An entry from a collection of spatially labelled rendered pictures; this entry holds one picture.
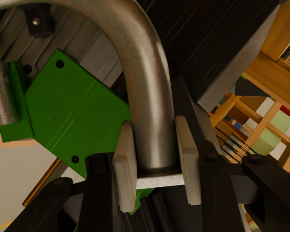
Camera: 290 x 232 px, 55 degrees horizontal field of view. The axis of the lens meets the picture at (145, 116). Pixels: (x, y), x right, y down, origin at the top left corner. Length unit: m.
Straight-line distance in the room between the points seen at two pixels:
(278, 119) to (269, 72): 2.76
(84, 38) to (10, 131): 0.16
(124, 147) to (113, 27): 0.07
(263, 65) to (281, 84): 0.09
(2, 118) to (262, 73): 0.93
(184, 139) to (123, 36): 0.07
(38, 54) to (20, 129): 0.10
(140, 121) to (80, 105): 0.19
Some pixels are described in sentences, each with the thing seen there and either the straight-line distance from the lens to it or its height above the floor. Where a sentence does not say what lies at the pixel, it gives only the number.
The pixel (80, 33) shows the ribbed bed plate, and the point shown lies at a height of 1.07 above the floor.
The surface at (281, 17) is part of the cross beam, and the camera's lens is 0.80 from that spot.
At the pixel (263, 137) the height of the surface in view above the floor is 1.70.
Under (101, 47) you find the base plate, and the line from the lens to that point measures 0.80.
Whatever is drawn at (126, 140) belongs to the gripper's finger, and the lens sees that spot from 0.16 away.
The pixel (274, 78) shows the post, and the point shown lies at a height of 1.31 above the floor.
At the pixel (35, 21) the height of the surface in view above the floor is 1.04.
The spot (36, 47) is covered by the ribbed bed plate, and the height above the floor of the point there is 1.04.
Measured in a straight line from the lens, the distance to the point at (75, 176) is 0.59.
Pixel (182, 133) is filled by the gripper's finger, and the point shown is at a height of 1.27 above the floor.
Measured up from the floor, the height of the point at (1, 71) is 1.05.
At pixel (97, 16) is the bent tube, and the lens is 0.19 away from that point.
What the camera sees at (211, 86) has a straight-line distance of 0.41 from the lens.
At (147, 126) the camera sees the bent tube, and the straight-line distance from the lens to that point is 0.18.
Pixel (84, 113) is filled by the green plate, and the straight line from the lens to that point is 0.37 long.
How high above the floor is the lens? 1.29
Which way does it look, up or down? 14 degrees down
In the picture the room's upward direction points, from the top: 131 degrees clockwise
